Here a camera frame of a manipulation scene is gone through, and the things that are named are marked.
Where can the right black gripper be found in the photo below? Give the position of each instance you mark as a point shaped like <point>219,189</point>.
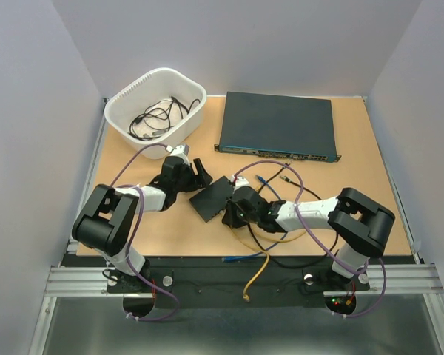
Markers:
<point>229,217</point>

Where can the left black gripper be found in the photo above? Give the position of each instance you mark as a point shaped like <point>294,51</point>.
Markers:
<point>197,180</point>

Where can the small black network switch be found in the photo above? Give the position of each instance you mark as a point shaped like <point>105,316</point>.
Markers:
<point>212,200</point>

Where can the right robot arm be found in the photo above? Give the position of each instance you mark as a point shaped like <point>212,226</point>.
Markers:
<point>361,222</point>

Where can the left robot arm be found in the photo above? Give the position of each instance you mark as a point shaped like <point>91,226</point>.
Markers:
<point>105,221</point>

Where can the white plastic bin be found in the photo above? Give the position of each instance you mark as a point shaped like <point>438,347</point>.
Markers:
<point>162,107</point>

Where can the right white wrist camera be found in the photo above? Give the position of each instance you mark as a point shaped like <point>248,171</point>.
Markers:
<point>239,181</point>

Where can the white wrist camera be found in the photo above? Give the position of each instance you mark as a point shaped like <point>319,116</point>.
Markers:
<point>239,181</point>
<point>181,151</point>

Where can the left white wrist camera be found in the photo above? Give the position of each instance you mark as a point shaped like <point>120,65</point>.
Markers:
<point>181,151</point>

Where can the large teal network switch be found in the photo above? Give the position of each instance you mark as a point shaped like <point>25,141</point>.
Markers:
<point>276,126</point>

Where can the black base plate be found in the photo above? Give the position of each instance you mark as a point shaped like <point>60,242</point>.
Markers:
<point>210,282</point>

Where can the aluminium rail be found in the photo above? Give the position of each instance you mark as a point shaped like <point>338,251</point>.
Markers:
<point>90,282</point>

